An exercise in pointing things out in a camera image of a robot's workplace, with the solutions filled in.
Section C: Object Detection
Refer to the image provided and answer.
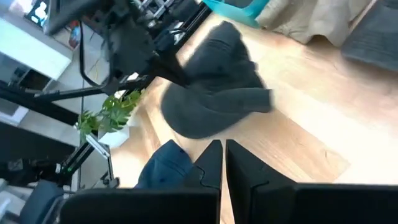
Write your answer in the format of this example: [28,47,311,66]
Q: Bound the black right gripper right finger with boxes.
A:
[226,139,398,224]

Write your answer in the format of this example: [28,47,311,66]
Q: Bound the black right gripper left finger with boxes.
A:
[60,139,223,224]

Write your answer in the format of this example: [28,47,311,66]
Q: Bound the blue denim cap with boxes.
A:
[134,139,194,189]

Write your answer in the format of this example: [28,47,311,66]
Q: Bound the beige cap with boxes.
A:
[256,0,379,47]

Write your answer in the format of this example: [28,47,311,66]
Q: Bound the green potted plant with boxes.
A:
[74,88,146,149]

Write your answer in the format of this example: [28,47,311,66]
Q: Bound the teal plastic tray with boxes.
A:
[201,0,270,29]

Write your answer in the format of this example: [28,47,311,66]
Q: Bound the white counter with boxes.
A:
[0,17,73,81]

